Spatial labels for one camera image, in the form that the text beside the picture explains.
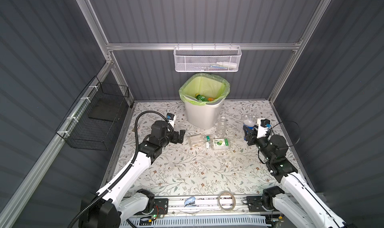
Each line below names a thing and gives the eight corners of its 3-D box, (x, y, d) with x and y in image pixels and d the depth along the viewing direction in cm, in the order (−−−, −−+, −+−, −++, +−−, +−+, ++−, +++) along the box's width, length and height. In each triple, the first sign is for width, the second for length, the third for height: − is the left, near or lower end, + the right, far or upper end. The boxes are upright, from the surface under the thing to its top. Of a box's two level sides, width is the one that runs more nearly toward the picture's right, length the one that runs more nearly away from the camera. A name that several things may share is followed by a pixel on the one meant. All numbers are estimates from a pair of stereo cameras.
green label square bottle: (211, 149, 95) (212, 146, 92) (210, 141, 99) (211, 138, 96) (229, 149, 95) (230, 146, 92) (228, 141, 99) (229, 138, 96)
